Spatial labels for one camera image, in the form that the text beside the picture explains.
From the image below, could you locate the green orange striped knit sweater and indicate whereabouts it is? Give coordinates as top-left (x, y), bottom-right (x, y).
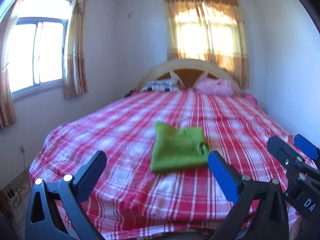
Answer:
top-left (150, 121), bottom-right (210, 174)

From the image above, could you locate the person's right hand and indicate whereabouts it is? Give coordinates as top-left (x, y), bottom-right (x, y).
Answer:
top-left (289, 211), bottom-right (303, 240)

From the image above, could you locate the pink floral pillow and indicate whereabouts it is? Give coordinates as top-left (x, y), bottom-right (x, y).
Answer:
top-left (195, 77), bottom-right (235, 97)

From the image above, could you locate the yellow curtain at side window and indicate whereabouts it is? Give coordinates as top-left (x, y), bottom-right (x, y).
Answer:
top-left (63, 0), bottom-right (88, 99)

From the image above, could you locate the cream wooden headboard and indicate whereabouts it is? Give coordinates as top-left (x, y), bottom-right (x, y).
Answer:
top-left (137, 59), bottom-right (242, 96)

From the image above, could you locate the white black patterned pillow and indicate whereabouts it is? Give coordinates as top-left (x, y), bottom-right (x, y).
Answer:
top-left (140, 78), bottom-right (180, 92)

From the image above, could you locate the side window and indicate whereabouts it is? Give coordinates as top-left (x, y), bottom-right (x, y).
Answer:
top-left (5, 0), bottom-right (72, 98)

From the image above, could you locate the yellow curtain behind headboard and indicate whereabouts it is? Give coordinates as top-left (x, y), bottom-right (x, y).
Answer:
top-left (165, 0), bottom-right (249, 89)

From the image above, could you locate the cardboard box with cables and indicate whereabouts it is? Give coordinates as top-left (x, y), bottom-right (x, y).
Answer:
top-left (1, 170), bottom-right (31, 239)

